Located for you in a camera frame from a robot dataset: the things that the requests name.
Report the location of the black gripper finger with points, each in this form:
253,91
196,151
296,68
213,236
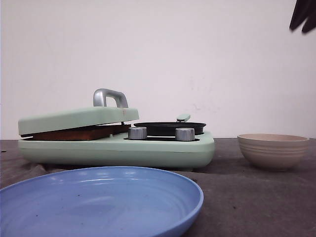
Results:
310,22
299,15

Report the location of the beige ribbed bowl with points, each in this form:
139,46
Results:
273,151

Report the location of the mint green sandwich maker lid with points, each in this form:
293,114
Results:
109,106

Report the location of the mint green breakfast maker base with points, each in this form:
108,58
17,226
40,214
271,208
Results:
164,152

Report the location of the silver right control knob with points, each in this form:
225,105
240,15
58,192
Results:
185,134

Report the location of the silver control knob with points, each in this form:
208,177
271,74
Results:
137,133
185,134

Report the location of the grey table cloth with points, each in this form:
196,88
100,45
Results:
240,200

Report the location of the silver left control knob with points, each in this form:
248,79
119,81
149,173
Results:
137,133

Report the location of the blue plastic plate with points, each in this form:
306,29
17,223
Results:
118,201

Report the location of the black frying pan mint handle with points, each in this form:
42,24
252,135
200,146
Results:
168,128

